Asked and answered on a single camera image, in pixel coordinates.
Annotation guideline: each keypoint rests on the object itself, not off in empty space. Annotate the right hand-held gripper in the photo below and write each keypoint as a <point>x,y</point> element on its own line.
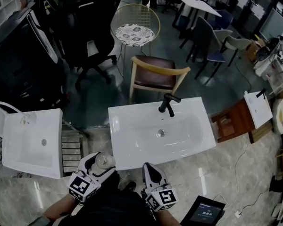
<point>160,198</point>

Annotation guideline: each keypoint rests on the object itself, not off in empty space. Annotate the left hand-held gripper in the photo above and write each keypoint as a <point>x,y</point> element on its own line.
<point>81,187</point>

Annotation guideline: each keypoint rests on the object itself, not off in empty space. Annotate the person's right forearm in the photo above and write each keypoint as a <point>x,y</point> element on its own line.
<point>166,218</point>

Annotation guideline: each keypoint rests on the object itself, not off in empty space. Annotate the person's left forearm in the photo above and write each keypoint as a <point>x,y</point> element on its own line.
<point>59,208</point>

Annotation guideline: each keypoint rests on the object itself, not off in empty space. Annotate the dark grey metal disc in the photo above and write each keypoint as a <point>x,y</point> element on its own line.
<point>44,142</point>

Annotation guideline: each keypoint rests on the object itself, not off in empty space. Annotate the white ceramic sink basin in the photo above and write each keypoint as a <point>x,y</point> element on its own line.
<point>122,119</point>

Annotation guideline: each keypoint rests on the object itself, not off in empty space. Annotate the white laundry sink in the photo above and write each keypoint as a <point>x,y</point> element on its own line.
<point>26,147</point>

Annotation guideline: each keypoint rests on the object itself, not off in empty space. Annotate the small white sink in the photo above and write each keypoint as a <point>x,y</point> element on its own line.
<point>259,112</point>

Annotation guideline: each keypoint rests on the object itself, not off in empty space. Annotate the person's shoe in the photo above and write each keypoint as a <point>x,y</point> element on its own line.
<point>129,186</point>

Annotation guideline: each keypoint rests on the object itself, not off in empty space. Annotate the grey slatted metal rack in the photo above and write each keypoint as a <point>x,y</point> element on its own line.
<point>70,145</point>

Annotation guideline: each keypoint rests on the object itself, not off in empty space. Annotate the person's torso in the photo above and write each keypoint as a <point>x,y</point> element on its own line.
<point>115,208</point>

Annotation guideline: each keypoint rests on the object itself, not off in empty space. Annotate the black tablet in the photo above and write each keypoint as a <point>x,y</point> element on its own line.
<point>205,212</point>

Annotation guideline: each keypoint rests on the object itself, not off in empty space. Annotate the wooden chair brown seat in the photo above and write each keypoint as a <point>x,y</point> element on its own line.
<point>155,78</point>

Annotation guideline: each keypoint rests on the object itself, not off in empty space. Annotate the brown wooden stool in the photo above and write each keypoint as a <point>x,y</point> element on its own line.
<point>238,121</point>

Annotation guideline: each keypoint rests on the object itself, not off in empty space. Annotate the black equipment base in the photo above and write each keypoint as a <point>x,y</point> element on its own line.
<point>280,185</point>

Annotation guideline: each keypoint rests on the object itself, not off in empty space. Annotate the large black equipment cabinet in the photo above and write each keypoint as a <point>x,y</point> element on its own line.
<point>16,62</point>

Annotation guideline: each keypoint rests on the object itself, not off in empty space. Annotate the small black faucet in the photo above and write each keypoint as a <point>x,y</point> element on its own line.
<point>261,93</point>

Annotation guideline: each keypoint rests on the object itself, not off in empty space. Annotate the dark grey dining chair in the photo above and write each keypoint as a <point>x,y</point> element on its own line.
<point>206,41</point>

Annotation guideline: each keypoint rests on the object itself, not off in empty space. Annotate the black mesh office chair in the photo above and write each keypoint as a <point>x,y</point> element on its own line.
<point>85,20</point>

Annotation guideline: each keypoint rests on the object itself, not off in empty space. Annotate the light grey dining chair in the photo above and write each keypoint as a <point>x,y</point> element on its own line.
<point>235,43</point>

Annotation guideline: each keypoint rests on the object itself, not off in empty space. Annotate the open cardboard box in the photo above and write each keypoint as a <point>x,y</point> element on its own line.
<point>257,48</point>

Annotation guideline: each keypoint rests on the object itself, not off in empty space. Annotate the blue dining chair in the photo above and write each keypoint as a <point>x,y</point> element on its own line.
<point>224,19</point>

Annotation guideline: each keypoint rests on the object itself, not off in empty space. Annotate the white table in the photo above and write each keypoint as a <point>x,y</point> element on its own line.
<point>198,5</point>

